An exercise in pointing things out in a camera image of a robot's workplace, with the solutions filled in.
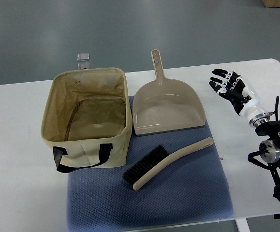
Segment beige hand broom black bristles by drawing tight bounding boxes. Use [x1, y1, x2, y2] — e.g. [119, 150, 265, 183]
[122, 137, 214, 190]

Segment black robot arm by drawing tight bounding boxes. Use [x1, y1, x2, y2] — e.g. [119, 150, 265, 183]
[248, 120, 280, 202]

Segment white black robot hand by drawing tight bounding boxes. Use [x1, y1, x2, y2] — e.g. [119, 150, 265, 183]
[209, 69, 270, 128]

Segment white table leg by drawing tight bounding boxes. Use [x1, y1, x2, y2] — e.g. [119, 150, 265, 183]
[235, 218, 250, 232]

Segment yellow fabric bag black handle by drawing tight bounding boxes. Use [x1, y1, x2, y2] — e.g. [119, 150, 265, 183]
[41, 68, 133, 173]

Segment metal floor plate lower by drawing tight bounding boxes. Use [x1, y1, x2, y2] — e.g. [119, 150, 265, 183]
[77, 62, 90, 70]

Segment beige plastic dustpan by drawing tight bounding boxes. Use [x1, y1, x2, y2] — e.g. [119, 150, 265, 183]
[132, 49, 206, 135]

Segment cardboard box corner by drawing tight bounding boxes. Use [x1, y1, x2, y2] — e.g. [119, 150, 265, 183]
[261, 0, 280, 8]

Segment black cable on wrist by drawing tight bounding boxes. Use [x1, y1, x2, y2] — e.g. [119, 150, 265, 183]
[269, 95, 280, 121]

